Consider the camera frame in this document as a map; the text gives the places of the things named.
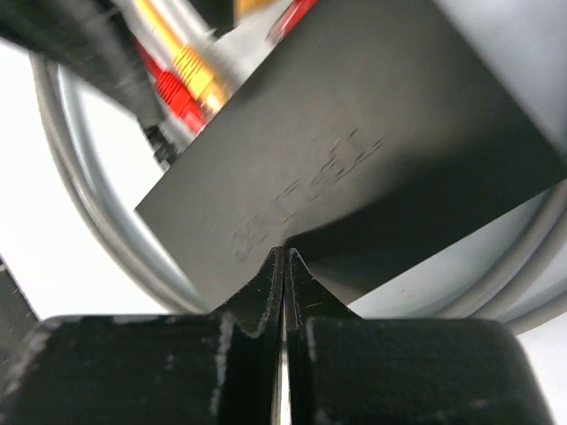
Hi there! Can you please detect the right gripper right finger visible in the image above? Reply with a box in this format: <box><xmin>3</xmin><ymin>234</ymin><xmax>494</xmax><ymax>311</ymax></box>
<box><xmin>283</xmin><ymin>248</ymin><xmax>359</xmax><ymax>424</ymax></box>

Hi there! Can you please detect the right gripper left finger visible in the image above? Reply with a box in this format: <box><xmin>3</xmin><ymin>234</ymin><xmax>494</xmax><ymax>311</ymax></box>
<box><xmin>212</xmin><ymin>247</ymin><xmax>284</xmax><ymax>424</ymax></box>

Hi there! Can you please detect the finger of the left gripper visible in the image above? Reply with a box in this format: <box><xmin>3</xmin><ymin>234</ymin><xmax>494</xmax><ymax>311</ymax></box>
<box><xmin>1</xmin><ymin>1</ymin><xmax>165</xmax><ymax>127</ymax></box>

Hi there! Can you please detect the black network switch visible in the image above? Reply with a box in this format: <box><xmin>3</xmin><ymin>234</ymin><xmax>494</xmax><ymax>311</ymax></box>
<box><xmin>136</xmin><ymin>1</ymin><xmax>566</xmax><ymax>307</ymax></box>

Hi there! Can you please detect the red ethernet cable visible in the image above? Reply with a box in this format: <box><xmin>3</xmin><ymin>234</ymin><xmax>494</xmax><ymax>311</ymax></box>
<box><xmin>265</xmin><ymin>0</ymin><xmax>320</xmax><ymax>43</ymax></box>
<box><xmin>132</xmin><ymin>39</ymin><xmax>212</xmax><ymax>134</ymax></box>

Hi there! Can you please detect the orange ethernet cable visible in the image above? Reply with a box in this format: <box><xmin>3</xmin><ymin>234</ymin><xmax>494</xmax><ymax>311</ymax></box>
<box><xmin>132</xmin><ymin>0</ymin><xmax>231</xmax><ymax>110</ymax></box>

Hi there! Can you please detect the black power cable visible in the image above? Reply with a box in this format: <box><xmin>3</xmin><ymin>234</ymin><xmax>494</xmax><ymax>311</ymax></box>
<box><xmin>144</xmin><ymin>126</ymin><xmax>183</xmax><ymax>169</ymax></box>

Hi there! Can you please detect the grey coiled ethernet cable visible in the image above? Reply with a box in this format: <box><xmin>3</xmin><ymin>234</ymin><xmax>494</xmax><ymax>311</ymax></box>
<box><xmin>28</xmin><ymin>52</ymin><xmax>567</xmax><ymax>337</ymax></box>

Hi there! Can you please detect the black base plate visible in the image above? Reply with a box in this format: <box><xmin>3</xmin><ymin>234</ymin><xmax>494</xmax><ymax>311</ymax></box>
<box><xmin>0</xmin><ymin>259</ymin><xmax>38</xmax><ymax>365</ymax></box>

